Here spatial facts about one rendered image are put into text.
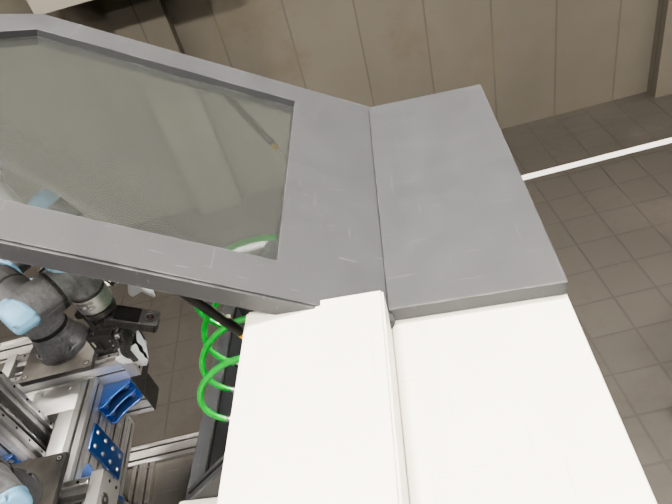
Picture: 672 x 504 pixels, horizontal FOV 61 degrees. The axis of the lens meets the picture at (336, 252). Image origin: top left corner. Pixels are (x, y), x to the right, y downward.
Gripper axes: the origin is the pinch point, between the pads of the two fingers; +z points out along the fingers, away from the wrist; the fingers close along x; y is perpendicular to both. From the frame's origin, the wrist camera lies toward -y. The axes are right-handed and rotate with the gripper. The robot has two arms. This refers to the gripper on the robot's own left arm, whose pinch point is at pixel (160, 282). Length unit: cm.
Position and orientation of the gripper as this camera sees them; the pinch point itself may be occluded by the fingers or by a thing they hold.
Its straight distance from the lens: 148.0
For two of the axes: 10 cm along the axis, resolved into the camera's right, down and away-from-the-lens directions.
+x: -2.4, 4.9, -8.3
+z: 7.8, 6.1, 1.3
